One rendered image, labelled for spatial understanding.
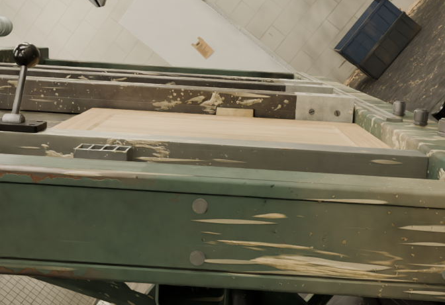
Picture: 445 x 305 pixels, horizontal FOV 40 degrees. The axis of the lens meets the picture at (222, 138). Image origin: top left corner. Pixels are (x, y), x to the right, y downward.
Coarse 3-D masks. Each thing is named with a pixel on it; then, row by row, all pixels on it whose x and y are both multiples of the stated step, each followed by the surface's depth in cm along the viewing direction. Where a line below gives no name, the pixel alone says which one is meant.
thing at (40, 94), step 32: (0, 96) 132; (32, 96) 132; (64, 96) 132; (96, 96) 132; (128, 96) 132; (160, 96) 132; (192, 96) 132; (224, 96) 132; (256, 96) 131; (288, 96) 131; (320, 96) 131
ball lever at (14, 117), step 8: (16, 48) 87; (24, 48) 87; (32, 48) 87; (16, 56) 87; (24, 56) 86; (32, 56) 87; (24, 64) 87; (32, 64) 88; (24, 72) 87; (24, 80) 87; (16, 96) 86; (16, 104) 85; (16, 112) 85; (8, 120) 84; (16, 120) 84; (24, 120) 85
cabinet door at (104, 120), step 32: (64, 128) 101; (96, 128) 105; (128, 128) 107; (160, 128) 109; (192, 128) 111; (224, 128) 113; (256, 128) 116; (288, 128) 118; (320, 128) 121; (352, 128) 121
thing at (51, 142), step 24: (0, 144) 83; (24, 144) 83; (48, 144) 83; (72, 144) 82; (120, 144) 82; (144, 144) 82; (168, 144) 82; (192, 144) 82; (216, 144) 82; (240, 144) 83; (264, 144) 84; (288, 144) 85; (312, 144) 86; (264, 168) 83; (288, 168) 82; (312, 168) 82; (336, 168) 82; (360, 168) 82; (384, 168) 82; (408, 168) 82
